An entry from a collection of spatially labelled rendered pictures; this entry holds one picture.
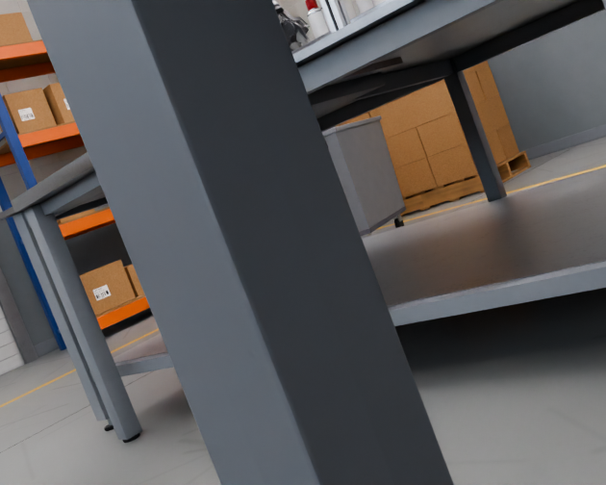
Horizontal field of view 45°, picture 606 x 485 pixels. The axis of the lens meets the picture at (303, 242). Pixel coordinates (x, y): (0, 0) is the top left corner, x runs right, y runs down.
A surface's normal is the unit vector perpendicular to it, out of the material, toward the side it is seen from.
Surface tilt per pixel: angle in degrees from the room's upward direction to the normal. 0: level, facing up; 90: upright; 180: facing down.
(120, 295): 90
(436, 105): 90
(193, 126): 90
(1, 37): 90
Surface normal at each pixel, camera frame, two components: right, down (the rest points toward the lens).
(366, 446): 0.65, -0.18
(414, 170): -0.61, 0.29
